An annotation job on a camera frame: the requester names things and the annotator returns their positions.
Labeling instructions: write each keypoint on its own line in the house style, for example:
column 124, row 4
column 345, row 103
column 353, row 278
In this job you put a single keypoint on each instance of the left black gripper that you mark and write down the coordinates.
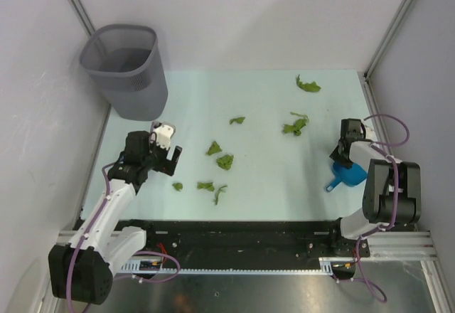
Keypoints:
column 167, row 166

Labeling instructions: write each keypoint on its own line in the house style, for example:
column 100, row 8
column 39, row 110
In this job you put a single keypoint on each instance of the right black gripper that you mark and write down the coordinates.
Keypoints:
column 337, row 158

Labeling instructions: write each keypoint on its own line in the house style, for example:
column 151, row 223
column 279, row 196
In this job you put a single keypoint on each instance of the blue plastic dustpan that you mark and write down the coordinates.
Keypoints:
column 349, row 176

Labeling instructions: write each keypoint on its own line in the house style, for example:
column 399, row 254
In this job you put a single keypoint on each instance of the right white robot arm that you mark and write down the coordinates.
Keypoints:
column 392, row 192

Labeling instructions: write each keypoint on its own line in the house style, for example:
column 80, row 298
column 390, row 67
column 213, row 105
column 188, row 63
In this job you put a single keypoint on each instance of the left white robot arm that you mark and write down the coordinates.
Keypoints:
column 83, row 269

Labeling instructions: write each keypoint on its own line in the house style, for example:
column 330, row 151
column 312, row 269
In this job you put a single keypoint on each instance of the small green scrap lower left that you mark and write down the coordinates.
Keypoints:
column 178, row 186

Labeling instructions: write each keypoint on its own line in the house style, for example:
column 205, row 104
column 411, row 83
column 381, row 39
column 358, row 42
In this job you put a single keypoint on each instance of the small green scrap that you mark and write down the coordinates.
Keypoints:
column 237, row 120
column 178, row 186

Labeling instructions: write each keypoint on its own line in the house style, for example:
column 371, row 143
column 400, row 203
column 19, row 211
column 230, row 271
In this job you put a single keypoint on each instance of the green paper scrap centre left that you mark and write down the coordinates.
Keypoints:
column 214, row 148

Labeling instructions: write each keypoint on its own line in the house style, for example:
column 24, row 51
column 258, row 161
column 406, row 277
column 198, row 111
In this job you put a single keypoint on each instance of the green paper scrap lower middle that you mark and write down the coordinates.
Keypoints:
column 208, row 186

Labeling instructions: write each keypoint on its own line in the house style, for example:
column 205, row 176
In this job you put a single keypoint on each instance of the green paper scrap right cluster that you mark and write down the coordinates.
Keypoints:
column 297, row 126

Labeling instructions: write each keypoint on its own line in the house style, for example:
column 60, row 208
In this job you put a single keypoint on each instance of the long green scrap lower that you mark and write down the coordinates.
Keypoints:
column 218, row 192

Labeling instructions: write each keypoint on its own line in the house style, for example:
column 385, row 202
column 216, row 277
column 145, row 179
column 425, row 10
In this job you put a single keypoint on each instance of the green paper scrap far corner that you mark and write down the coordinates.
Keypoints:
column 312, row 87

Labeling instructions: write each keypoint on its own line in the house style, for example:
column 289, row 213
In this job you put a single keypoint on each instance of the small green scrap centre top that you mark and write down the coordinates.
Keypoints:
column 237, row 120

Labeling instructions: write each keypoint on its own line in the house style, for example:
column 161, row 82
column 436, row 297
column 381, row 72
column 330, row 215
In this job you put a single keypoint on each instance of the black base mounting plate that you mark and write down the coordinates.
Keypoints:
column 181, row 238

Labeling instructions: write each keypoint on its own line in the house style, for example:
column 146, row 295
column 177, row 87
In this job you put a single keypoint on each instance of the grey mesh waste bin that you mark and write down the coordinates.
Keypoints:
column 124, row 63

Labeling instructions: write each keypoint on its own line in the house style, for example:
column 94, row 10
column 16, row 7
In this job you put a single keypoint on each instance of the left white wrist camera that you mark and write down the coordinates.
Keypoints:
column 161, row 134

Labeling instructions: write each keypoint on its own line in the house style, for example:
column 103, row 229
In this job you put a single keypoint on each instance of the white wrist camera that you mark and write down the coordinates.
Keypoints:
column 161, row 134
column 368, row 132

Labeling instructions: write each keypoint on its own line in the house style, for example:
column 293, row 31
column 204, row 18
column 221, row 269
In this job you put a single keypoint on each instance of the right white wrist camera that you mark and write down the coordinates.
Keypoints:
column 368, row 132

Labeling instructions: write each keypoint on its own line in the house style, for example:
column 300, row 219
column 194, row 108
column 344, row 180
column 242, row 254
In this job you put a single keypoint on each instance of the white slotted cable duct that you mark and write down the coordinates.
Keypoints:
column 142, row 267

